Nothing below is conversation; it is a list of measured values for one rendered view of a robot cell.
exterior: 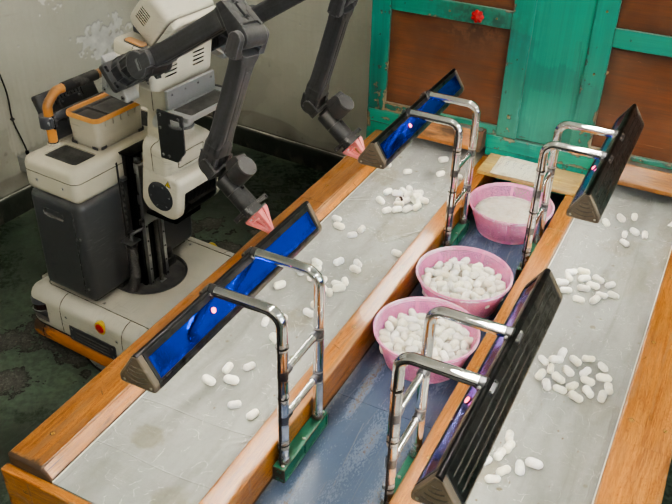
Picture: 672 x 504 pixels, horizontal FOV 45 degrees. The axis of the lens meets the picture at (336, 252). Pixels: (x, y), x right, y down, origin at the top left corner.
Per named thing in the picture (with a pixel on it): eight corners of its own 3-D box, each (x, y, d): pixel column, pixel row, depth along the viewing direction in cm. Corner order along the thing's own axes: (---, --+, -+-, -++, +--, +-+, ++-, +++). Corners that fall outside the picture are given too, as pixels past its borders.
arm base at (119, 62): (128, 54, 235) (97, 66, 227) (143, 42, 230) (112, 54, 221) (144, 80, 237) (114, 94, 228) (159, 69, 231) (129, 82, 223)
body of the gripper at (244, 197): (269, 197, 224) (251, 177, 223) (249, 213, 216) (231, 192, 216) (257, 209, 228) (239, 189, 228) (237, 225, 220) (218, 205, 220)
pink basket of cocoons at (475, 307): (412, 325, 219) (414, 296, 214) (414, 269, 241) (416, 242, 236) (512, 333, 217) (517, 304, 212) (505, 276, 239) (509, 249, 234)
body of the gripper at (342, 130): (363, 130, 261) (347, 113, 261) (348, 142, 254) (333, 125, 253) (351, 141, 265) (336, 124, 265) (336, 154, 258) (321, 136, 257)
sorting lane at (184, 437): (52, 489, 165) (51, 482, 164) (404, 146, 300) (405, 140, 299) (174, 549, 154) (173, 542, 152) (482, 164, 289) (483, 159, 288)
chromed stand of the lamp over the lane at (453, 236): (388, 244, 253) (398, 110, 228) (413, 215, 268) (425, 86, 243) (446, 260, 246) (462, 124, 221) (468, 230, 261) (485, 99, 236)
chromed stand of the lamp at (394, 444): (374, 522, 165) (386, 354, 141) (412, 457, 180) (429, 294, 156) (462, 561, 158) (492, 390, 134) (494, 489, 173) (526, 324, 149)
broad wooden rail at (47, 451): (22, 511, 177) (5, 452, 167) (373, 172, 313) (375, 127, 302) (64, 533, 173) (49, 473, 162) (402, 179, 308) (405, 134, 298)
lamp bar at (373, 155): (357, 163, 218) (358, 139, 214) (440, 87, 265) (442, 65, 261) (384, 170, 215) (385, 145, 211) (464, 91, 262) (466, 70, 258)
